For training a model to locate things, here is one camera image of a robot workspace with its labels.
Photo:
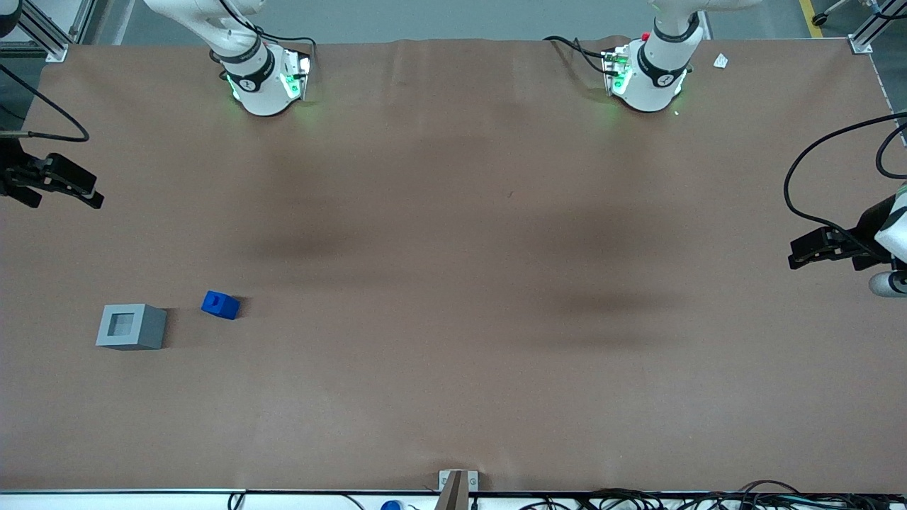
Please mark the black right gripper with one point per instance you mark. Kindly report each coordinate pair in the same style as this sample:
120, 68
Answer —
10, 172

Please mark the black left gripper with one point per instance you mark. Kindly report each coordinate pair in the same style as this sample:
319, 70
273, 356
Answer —
866, 231

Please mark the blue plastic part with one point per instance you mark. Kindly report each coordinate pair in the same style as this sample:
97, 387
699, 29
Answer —
220, 304

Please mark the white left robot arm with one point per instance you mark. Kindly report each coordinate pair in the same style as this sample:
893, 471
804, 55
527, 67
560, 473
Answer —
652, 85

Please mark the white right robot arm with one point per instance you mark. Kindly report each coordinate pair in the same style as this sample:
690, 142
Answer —
262, 92

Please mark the gray square base block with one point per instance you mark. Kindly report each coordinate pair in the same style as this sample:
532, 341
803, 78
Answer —
131, 327

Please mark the chair caster base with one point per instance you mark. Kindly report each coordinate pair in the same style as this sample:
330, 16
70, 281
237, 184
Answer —
822, 18

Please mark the white paper scrap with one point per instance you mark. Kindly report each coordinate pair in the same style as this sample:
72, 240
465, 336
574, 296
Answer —
720, 61

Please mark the brown table mat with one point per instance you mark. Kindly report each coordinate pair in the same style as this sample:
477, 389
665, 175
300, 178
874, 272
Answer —
453, 283

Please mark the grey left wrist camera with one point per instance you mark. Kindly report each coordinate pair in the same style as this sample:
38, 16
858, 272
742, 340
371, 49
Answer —
886, 284

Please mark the aluminium frame profile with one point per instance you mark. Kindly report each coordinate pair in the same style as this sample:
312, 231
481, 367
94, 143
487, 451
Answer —
871, 32
53, 32

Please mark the white table edge rail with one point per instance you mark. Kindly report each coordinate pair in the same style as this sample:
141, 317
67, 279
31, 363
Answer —
142, 499

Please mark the metal bracket with brown post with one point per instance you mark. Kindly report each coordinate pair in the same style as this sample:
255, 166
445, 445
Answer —
457, 489

